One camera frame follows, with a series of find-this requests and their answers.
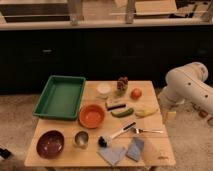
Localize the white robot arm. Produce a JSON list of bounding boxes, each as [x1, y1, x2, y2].
[[158, 62, 213, 115]]

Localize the orange bowl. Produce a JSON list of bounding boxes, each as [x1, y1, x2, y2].
[[78, 104, 105, 129]]

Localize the purple bowl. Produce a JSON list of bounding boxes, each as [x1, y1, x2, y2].
[[36, 130, 64, 159]]

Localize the white small cup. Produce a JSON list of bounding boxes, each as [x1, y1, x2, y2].
[[97, 83, 111, 98]]

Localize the bunch of grapes toy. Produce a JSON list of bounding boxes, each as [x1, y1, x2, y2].
[[117, 77, 128, 96]]

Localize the red tomato toy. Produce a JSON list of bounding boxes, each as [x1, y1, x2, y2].
[[130, 88, 142, 100]]

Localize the green cucumber toy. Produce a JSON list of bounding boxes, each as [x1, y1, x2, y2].
[[111, 108, 134, 118]]

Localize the yellow banana toy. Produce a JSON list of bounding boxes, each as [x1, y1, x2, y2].
[[135, 107, 158, 118]]

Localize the green plastic tray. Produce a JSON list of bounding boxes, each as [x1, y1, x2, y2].
[[33, 75, 86, 120]]

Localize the metal fork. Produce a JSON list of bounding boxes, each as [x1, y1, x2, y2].
[[131, 127, 163, 134]]

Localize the small metal cup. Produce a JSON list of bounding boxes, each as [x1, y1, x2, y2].
[[74, 131, 89, 149]]

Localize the blue cloth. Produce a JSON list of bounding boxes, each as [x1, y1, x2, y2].
[[97, 147, 126, 166]]

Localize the bottles on floor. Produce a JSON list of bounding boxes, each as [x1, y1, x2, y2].
[[193, 104, 213, 127]]

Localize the wooden shelf rack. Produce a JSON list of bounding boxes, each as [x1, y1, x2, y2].
[[0, 0, 213, 30]]

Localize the black object on floor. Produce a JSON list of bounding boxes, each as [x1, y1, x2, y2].
[[0, 148, 12, 159]]

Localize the dish brush white handle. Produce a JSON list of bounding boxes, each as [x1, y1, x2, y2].
[[98, 122, 135, 148]]

